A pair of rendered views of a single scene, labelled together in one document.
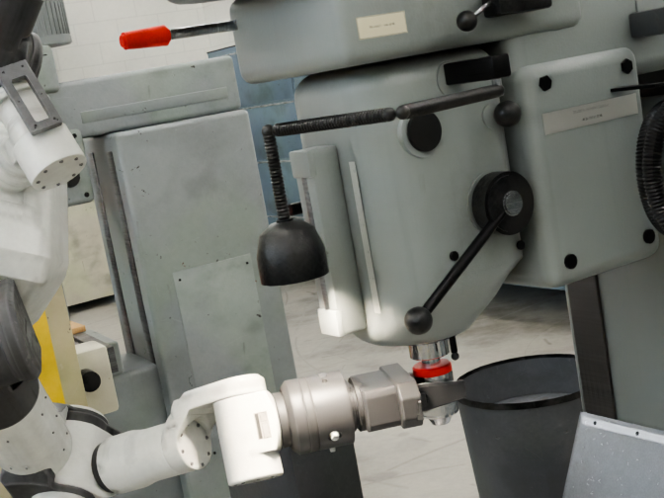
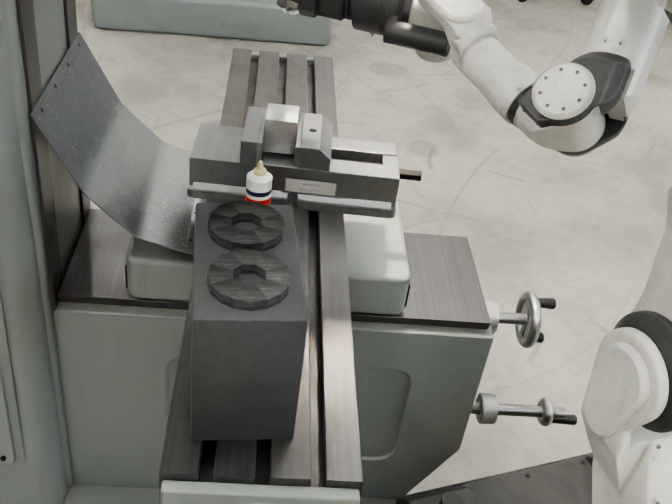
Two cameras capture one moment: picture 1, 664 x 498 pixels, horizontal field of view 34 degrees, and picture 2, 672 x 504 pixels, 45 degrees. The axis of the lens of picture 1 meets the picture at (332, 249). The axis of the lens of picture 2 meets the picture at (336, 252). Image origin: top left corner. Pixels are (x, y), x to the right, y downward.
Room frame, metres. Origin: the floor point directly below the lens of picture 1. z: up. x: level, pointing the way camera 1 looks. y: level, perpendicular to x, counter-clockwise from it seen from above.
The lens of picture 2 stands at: (2.35, 0.52, 1.65)
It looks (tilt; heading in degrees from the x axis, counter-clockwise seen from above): 36 degrees down; 204
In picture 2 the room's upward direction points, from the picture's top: 8 degrees clockwise
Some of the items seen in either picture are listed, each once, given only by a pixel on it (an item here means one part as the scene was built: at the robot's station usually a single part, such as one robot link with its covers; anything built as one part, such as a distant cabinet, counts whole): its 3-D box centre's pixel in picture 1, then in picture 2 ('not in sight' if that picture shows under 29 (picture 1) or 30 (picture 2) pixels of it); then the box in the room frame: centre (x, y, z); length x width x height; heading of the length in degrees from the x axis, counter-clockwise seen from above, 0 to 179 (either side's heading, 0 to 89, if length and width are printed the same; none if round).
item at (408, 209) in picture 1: (407, 198); not in sight; (1.27, -0.10, 1.47); 0.21 x 0.19 x 0.32; 30
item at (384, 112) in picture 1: (337, 122); not in sight; (1.06, -0.03, 1.58); 0.17 x 0.01 x 0.01; 50
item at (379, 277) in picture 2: not in sight; (272, 236); (1.27, -0.09, 0.76); 0.50 x 0.35 x 0.12; 120
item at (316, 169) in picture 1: (328, 240); not in sight; (1.21, 0.00, 1.45); 0.04 x 0.04 x 0.21; 30
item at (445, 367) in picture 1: (432, 368); not in sight; (1.27, -0.09, 1.26); 0.05 x 0.05 x 0.01
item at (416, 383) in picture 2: not in sight; (272, 374); (1.25, -0.07, 0.41); 0.80 x 0.30 x 0.60; 120
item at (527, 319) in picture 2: not in sight; (510, 318); (1.01, 0.34, 0.60); 0.16 x 0.12 x 0.12; 120
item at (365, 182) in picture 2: not in sight; (296, 157); (1.28, -0.05, 0.96); 0.35 x 0.15 x 0.11; 118
